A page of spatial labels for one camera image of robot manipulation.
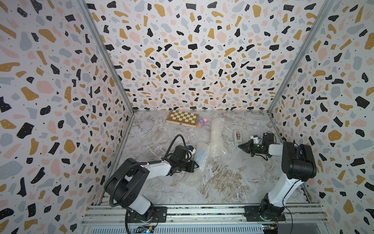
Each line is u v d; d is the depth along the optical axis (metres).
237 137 1.01
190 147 0.84
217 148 0.91
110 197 0.39
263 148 0.78
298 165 0.52
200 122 1.10
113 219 0.72
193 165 0.80
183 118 1.13
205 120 1.13
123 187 0.44
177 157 0.72
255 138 0.95
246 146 0.88
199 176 0.82
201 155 0.89
